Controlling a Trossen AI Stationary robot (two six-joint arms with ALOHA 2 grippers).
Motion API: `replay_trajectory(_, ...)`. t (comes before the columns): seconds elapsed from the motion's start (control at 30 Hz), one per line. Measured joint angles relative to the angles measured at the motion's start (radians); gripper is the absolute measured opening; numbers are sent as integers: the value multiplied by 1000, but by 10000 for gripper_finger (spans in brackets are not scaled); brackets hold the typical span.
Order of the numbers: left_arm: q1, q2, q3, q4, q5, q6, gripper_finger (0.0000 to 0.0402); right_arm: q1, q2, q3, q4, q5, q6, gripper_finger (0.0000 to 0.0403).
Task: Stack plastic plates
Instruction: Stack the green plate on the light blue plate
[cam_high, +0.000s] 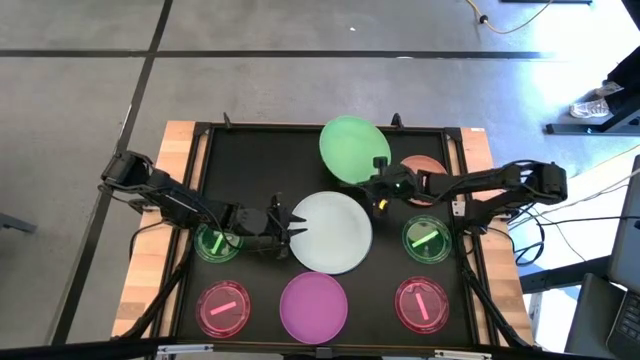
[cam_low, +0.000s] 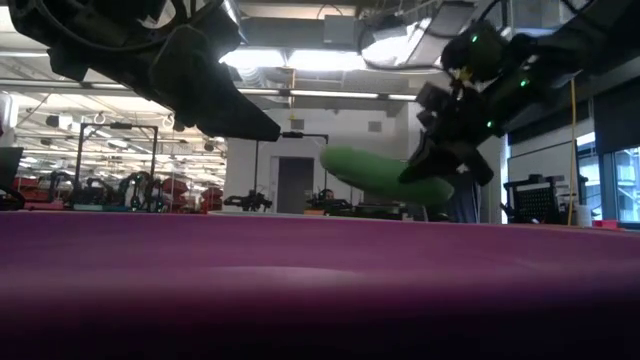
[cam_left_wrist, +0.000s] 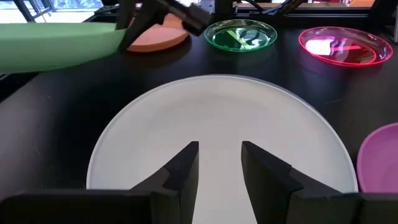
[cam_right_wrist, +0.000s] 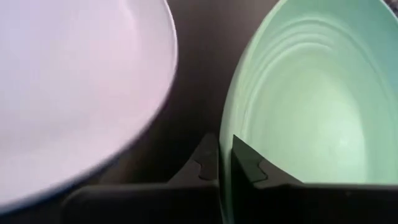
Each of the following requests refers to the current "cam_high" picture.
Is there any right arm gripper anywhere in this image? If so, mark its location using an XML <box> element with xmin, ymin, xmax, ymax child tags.
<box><xmin>363</xmin><ymin>155</ymin><xmax>424</xmax><ymax>209</ymax></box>

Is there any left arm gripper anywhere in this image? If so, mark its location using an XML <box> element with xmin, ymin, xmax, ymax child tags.
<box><xmin>232</xmin><ymin>193</ymin><xmax>308</xmax><ymax>260</ymax></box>

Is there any large green plastic plate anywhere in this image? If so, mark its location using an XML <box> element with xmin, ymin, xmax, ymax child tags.
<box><xmin>318</xmin><ymin>115</ymin><xmax>393</xmax><ymax>186</ymax></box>

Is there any large white plastic plate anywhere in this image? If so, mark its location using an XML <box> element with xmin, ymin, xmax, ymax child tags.
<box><xmin>288</xmin><ymin>190</ymin><xmax>374</xmax><ymax>276</ymax></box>

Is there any orange plastic plate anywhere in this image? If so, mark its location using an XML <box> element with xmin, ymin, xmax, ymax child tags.
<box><xmin>399</xmin><ymin>154</ymin><xmax>449</xmax><ymax>208</ymax></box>

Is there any purple plastic plate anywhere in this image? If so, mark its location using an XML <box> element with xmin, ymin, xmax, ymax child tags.
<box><xmin>279</xmin><ymin>271</ymin><xmax>349</xmax><ymax>345</ymax></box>

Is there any small clear green plate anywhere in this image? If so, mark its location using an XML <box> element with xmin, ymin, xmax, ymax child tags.
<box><xmin>193</xmin><ymin>222</ymin><xmax>245</xmax><ymax>265</ymax></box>
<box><xmin>401</xmin><ymin>214</ymin><xmax>453</xmax><ymax>265</ymax></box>

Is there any black table mat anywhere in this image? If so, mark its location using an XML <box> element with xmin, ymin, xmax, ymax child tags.
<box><xmin>177</xmin><ymin>127</ymin><xmax>474</xmax><ymax>347</ymax></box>

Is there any small clear red plate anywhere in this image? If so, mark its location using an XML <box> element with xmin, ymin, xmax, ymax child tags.
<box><xmin>195</xmin><ymin>279</ymin><xmax>252</xmax><ymax>340</ymax></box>
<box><xmin>394</xmin><ymin>276</ymin><xmax>450</xmax><ymax>335</ymax></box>

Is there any black desk foot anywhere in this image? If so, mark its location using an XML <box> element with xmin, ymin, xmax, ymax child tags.
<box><xmin>544</xmin><ymin>107</ymin><xmax>640</xmax><ymax>136</ymax></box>

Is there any black desk leg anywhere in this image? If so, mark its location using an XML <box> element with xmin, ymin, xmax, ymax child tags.
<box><xmin>519</xmin><ymin>254</ymin><xmax>614</xmax><ymax>295</ymax></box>

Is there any person's white shoe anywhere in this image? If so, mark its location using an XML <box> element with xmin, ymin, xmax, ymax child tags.
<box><xmin>594</xmin><ymin>80</ymin><xmax>625</xmax><ymax>99</ymax></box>
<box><xmin>569</xmin><ymin>98</ymin><xmax>611</xmax><ymax>119</ymax></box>

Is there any black crossbeam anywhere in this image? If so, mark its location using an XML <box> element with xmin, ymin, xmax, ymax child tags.
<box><xmin>0</xmin><ymin>337</ymin><xmax>640</xmax><ymax>360</ymax></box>

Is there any grey box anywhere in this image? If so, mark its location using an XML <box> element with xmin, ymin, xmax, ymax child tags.
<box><xmin>564</xmin><ymin>272</ymin><xmax>626</xmax><ymax>356</ymax></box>

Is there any grey laptop screen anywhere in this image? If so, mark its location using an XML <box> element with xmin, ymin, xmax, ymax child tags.
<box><xmin>607</xmin><ymin>154</ymin><xmax>640</xmax><ymax>296</ymax></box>

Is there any person's leg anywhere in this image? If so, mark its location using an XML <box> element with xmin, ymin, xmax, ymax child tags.
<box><xmin>606</xmin><ymin>45</ymin><xmax>640</xmax><ymax>116</ymax></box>

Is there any grey floor object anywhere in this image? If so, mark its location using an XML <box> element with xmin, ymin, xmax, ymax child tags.
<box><xmin>0</xmin><ymin>212</ymin><xmax>39</xmax><ymax>235</ymax></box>

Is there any laptop keyboard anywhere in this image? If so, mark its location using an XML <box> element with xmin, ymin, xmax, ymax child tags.
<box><xmin>605</xmin><ymin>292</ymin><xmax>640</xmax><ymax>360</ymax></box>

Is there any black diagonal cable conduit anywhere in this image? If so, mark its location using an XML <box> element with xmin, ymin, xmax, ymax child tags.
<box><xmin>459</xmin><ymin>249</ymin><xmax>536</xmax><ymax>349</ymax></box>
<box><xmin>119</xmin><ymin>234</ymin><xmax>194</xmax><ymax>341</ymax></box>

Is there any silver beam bracket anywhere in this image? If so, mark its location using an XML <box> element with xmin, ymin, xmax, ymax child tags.
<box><xmin>433</xmin><ymin>349</ymin><xmax>494</xmax><ymax>360</ymax></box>
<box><xmin>156</xmin><ymin>343</ymin><xmax>215</xmax><ymax>356</ymax></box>

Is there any yellow floor cable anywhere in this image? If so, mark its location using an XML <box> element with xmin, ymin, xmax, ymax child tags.
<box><xmin>464</xmin><ymin>0</ymin><xmax>554</xmax><ymax>35</ymax></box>

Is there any white cable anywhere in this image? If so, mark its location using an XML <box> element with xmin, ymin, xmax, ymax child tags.
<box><xmin>564</xmin><ymin>167</ymin><xmax>640</xmax><ymax>209</ymax></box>

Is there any thin black cable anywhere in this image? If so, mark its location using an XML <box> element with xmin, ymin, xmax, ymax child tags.
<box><xmin>574</xmin><ymin>215</ymin><xmax>640</xmax><ymax>224</ymax></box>

